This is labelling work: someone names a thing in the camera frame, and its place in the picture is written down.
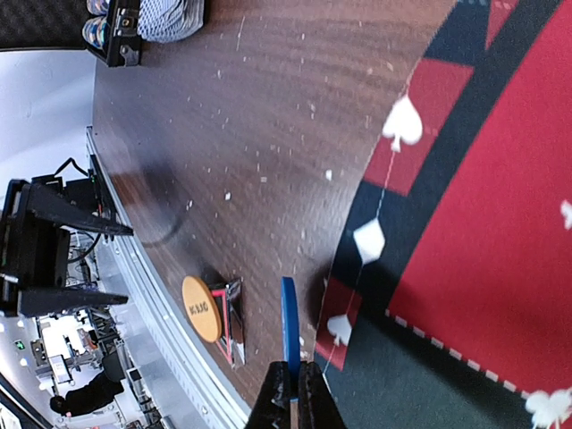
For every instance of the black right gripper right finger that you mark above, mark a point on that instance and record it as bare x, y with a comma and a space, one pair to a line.
317, 408

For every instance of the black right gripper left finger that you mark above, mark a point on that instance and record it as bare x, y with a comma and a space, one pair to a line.
272, 407

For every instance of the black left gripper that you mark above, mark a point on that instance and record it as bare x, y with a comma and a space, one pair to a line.
34, 252

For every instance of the blue small blind button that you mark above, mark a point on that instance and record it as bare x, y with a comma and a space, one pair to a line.
290, 334

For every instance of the orange big blind button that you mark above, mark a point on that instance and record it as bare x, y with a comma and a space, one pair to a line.
201, 309

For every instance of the black red triangular all-in marker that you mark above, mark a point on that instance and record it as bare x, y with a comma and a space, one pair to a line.
228, 298

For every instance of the red black poker mat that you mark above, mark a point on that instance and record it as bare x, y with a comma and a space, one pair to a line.
448, 304

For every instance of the black poker chip case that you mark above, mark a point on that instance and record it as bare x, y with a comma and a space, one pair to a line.
57, 25

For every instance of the front poker chip stacks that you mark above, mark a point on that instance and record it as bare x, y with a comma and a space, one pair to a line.
95, 27

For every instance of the folded blue grey cloth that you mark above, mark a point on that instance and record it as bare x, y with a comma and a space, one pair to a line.
167, 21

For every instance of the aluminium front table rail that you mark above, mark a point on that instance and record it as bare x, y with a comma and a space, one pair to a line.
188, 387

